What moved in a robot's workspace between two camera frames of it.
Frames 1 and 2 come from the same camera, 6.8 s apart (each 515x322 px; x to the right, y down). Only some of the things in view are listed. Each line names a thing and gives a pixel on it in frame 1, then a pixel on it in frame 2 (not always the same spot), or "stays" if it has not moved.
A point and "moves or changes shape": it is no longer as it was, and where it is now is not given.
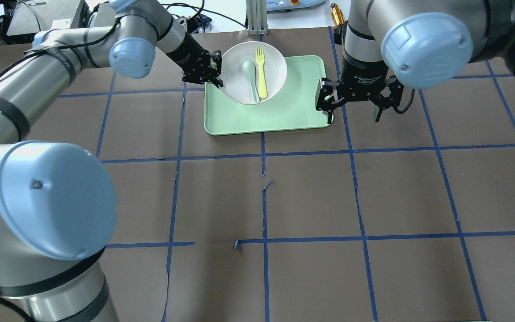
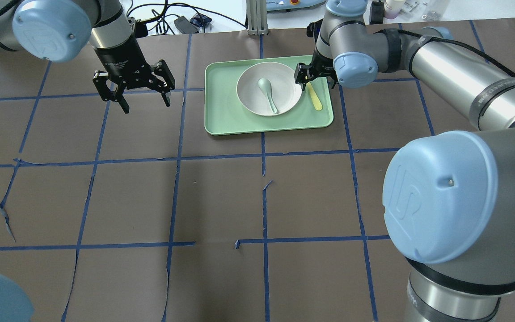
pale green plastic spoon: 249,68 -> 265,86
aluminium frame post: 256,14 stays
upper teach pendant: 289,5 stays
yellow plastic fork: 259,58 moves or changes shape
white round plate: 239,86 -> 268,89
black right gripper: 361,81 -> 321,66
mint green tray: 294,108 stays
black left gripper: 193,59 -> 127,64
